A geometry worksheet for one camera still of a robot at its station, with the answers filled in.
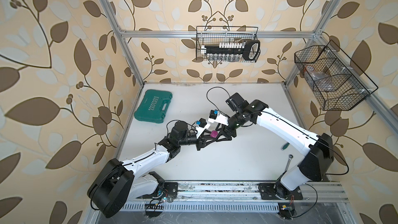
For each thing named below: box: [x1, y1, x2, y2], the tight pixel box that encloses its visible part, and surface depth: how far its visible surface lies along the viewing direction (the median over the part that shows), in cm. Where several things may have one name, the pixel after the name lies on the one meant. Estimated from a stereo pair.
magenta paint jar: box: [210, 130, 219, 138], surface depth 76 cm
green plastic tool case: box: [133, 89, 174, 123], surface depth 105 cm
